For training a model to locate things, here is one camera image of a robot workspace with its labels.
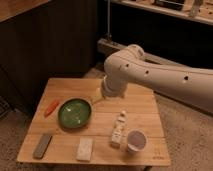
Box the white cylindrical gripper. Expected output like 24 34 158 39
91 76 127 104

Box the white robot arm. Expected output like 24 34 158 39
91 44 213 113

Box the green round plate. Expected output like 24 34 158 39
58 98 92 129

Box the wooden table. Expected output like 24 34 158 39
17 78 171 166

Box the metal base beam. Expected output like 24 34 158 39
97 38 180 66

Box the orange carrot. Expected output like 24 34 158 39
44 100 59 117

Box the beige sponge block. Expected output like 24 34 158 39
76 138 93 161

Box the clear plastic cup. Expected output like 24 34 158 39
127 130 147 154

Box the vertical metal pole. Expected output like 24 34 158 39
107 0 111 41

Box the wooden shelf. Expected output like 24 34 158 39
112 0 213 26

